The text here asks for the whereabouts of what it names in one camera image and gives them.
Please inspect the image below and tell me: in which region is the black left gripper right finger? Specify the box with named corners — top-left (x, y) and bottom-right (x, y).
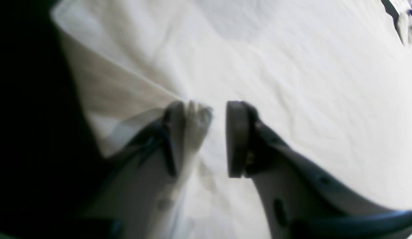
top-left (226, 101), bottom-right (412, 239)

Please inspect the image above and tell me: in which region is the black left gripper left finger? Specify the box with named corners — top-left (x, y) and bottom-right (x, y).
top-left (80, 101), bottom-right (186, 239)

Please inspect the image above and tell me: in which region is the white T-shirt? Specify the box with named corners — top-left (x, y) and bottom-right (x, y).
top-left (51, 0), bottom-right (412, 239)

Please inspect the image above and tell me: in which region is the black table cloth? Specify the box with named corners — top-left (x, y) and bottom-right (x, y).
top-left (0, 0), bottom-right (119, 239)

